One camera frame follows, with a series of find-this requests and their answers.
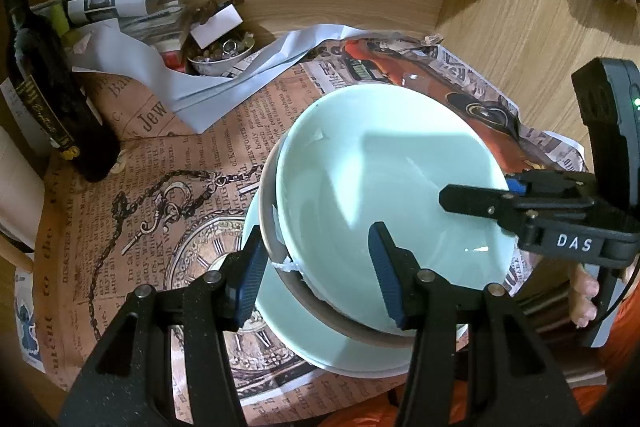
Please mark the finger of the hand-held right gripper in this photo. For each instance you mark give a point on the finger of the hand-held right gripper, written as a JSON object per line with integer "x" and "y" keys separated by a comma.
{"x": 475, "y": 201}
{"x": 550, "y": 184}

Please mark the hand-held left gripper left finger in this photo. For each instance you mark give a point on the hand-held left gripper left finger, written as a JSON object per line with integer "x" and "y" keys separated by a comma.
{"x": 247, "y": 279}

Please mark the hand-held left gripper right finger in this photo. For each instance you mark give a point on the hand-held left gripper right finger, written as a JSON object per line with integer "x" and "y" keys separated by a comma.
{"x": 387, "y": 279}

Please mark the green plate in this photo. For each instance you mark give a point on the green plate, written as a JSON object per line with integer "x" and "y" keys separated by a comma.
{"x": 295, "y": 337}

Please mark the green bowl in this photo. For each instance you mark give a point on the green bowl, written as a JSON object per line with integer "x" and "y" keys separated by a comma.
{"x": 395, "y": 177}

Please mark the cream plate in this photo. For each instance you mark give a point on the cream plate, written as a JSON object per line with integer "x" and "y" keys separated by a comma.
{"x": 360, "y": 373}

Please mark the person's right hand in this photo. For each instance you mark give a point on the person's right hand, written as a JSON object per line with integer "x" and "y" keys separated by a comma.
{"x": 584, "y": 299}

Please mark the newspaper print tablecloth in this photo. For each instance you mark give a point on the newspaper print tablecloth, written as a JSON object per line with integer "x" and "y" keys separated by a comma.
{"x": 150, "y": 187}

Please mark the white paper sheet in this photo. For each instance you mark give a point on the white paper sheet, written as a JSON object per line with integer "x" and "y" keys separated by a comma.
{"x": 200, "y": 92}

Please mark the small dish of trinkets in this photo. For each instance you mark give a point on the small dish of trinkets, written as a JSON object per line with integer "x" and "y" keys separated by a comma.
{"x": 220, "y": 59}

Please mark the blue cartoon sticker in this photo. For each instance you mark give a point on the blue cartoon sticker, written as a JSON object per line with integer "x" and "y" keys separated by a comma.
{"x": 27, "y": 327}

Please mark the white card box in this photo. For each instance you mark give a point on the white card box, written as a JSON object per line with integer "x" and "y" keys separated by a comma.
{"x": 215, "y": 27}

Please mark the dark glass bottle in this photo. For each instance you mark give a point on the dark glass bottle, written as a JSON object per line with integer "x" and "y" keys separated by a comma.
{"x": 50, "y": 97}

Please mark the stack of newspapers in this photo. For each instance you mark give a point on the stack of newspapers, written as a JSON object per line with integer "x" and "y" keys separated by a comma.
{"x": 105, "y": 4}

